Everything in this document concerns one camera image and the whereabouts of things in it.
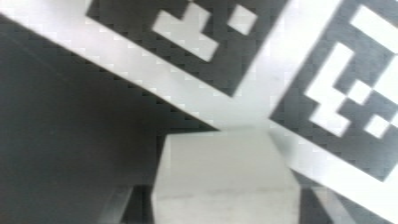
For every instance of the white leg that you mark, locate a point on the white leg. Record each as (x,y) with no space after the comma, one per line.
(225,183)

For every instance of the paper sheet with tags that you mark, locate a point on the paper sheet with tags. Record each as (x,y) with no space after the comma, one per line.
(282,63)

